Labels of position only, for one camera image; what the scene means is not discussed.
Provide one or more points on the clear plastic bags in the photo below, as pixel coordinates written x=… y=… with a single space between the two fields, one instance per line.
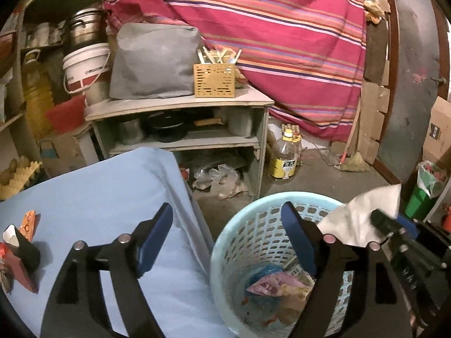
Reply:
x=218 y=181

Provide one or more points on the small steel pot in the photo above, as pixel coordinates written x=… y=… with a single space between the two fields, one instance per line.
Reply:
x=131 y=132

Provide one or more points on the yellow utensil holder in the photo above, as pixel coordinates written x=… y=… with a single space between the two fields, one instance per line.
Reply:
x=214 y=81

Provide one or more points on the red plastic basin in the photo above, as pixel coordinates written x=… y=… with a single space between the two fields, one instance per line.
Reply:
x=67 y=114

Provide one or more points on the small oil bottle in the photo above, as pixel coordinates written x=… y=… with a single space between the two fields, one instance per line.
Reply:
x=283 y=162

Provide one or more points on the brown cardboard carton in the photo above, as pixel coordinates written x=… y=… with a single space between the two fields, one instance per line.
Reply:
x=438 y=133

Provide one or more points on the orange wrapper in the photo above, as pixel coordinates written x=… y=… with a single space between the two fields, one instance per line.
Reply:
x=30 y=223

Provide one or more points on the red striped cloth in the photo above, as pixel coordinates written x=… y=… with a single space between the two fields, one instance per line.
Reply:
x=264 y=35

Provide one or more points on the blue plastic bag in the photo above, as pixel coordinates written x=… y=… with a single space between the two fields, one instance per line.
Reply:
x=266 y=274

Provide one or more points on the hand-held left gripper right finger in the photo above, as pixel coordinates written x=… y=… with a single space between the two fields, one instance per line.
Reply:
x=297 y=243

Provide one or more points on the large yellow oil bottle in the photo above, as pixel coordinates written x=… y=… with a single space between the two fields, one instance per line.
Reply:
x=37 y=95

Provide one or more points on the cardboard box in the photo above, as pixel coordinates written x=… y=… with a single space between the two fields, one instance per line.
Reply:
x=67 y=151

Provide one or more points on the white tissue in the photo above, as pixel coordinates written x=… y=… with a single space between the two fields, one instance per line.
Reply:
x=359 y=214

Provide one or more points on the light blue tablecloth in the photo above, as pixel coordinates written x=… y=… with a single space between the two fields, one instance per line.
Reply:
x=105 y=200

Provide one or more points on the wooden shelf unit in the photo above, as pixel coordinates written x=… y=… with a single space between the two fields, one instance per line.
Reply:
x=14 y=77

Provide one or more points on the green bin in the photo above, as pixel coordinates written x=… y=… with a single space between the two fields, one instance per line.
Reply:
x=421 y=200

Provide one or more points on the yellow egg tray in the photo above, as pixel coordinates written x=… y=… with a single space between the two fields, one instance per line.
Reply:
x=17 y=183

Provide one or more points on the bunch of wooden utensils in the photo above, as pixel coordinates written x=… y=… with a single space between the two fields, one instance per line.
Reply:
x=218 y=56

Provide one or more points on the cardboard wall pieces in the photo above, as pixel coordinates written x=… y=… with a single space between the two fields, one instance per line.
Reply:
x=375 y=88

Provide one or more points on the row of jars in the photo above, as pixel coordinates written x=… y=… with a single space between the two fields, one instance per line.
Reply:
x=42 y=35

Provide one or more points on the grey fabric bag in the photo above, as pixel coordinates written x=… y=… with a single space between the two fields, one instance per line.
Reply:
x=155 y=60

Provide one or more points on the steel cooking pot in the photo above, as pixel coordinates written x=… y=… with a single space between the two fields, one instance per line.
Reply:
x=86 y=30

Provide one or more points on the straw broom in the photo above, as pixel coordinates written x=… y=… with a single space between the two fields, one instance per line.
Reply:
x=354 y=162

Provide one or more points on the white plastic bucket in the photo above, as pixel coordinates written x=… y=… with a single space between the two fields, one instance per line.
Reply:
x=86 y=68

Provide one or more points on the low wooden cabinet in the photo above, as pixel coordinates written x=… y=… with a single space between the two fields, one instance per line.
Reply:
x=176 y=104

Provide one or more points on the yellowish snack wrapper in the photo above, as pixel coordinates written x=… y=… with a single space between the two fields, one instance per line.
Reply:
x=294 y=304

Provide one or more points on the white container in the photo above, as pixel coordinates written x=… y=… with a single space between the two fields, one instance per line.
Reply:
x=240 y=122

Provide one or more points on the black pan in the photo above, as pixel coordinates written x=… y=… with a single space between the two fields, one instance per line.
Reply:
x=167 y=126

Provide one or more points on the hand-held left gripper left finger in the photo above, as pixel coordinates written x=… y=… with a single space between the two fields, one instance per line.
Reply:
x=155 y=239

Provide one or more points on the silver foil wrapper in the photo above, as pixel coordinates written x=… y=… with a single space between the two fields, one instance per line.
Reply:
x=5 y=271

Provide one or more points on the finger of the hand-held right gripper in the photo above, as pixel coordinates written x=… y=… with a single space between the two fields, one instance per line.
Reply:
x=408 y=227
x=385 y=223

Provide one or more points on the light blue plastic basket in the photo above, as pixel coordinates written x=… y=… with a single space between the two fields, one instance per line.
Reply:
x=239 y=246

